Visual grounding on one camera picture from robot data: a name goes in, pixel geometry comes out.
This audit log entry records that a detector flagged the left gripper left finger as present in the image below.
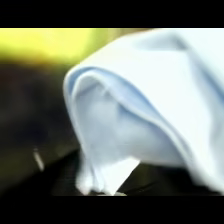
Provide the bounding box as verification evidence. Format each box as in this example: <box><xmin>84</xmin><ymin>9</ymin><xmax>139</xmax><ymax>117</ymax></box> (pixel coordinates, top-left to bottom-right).
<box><xmin>49</xmin><ymin>149</ymin><xmax>83</xmax><ymax>197</ymax></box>

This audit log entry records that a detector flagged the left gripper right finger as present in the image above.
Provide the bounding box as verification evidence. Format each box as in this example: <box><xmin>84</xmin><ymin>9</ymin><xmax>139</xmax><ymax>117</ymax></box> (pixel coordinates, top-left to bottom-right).
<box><xmin>117</xmin><ymin>161</ymin><xmax>218</xmax><ymax>197</ymax></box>

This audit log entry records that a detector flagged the light blue shirt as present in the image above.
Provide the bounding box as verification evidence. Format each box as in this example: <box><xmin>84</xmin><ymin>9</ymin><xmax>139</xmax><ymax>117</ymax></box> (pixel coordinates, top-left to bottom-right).
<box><xmin>63</xmin><ymin>28</ymin><xmax>224</xmax><ymax>197</ymax></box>

